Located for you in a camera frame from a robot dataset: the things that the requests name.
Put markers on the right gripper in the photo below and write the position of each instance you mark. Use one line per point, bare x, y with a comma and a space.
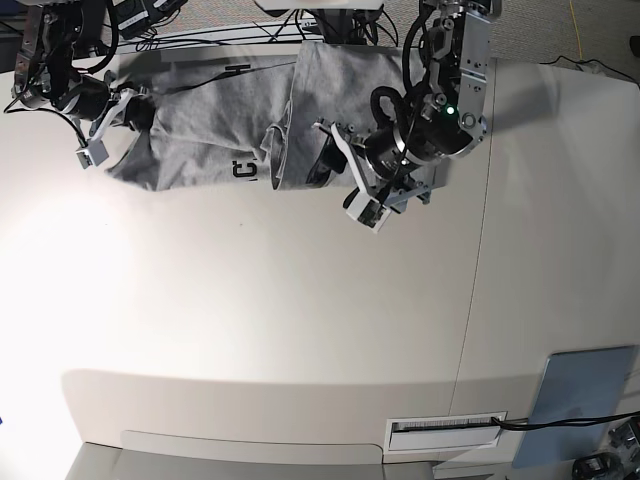
90, 99

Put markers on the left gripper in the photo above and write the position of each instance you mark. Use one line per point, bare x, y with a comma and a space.
388, 171

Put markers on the grey T-shirt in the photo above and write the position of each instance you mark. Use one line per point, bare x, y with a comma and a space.
257, 125

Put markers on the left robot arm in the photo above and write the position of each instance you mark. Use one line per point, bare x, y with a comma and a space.
439, 114

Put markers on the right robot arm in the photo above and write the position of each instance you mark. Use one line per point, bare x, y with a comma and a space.
45, 79

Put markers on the black device with label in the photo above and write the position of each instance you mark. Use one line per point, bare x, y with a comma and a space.
131, 17

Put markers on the black central stand base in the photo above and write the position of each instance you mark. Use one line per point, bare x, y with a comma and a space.
348, 26

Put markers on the blue-grey flat panel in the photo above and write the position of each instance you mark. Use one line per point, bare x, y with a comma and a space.
578, 384

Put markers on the black box bottom right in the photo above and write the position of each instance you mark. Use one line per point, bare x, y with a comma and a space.
598, 466

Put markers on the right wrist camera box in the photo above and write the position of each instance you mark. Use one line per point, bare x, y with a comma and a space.
93, 154

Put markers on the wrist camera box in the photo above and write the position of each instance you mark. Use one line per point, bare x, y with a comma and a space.
93, 154
366, 210

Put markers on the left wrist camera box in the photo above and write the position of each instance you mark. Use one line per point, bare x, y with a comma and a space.
366, 210

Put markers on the white cable grommet tray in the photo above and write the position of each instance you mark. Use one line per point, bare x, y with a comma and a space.
441, 434

